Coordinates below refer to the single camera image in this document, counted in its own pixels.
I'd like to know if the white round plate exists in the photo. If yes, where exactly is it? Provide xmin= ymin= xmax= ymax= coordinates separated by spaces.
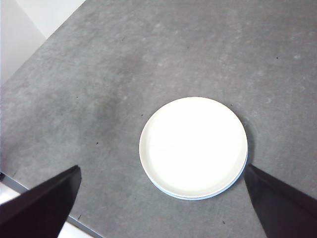
xmin=139 ymin=96 xmax=249 ymax=199

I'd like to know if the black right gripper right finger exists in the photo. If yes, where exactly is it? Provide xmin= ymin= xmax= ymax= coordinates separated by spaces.
xmin=244 ymin=164 xmax=317 ymax=238

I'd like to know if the blue round plate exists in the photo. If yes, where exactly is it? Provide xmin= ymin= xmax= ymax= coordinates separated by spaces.
xmin=148 ymin=146 xmax=249 ymax=201

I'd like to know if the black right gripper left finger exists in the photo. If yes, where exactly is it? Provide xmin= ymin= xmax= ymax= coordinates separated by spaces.
xmin=0 ymin=165 xmax=82 ymax=238

